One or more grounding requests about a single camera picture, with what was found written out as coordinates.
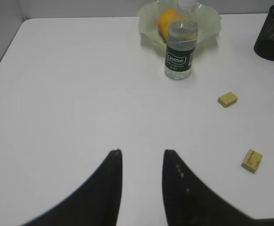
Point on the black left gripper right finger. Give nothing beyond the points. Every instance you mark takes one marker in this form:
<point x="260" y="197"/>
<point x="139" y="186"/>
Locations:
<point x="189" y="202"/>

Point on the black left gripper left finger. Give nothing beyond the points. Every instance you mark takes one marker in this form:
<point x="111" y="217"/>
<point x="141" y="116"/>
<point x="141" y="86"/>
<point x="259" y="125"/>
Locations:
<point x="95" y="203"/>

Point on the clear water bottle green label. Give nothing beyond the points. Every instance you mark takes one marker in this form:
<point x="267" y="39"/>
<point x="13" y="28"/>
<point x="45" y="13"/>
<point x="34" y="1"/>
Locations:
<point x="182" y="40"/>

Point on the yellow mango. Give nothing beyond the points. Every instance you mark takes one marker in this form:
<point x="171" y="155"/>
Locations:
<point x="165" y="20"/>

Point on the yellow eraser front left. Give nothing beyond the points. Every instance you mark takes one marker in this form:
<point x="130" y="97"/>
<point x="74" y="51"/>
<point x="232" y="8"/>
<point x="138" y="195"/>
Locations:
<point x="252" y="161"/>

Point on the yellow eraser behind bottle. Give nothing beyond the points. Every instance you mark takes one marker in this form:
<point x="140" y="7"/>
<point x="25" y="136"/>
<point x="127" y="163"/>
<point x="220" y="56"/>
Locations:
<point x="227" y="99"/>

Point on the green wavy glass plate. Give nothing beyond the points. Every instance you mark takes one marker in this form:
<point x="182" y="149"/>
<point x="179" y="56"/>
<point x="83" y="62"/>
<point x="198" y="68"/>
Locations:
<point x="208" y="20"/>

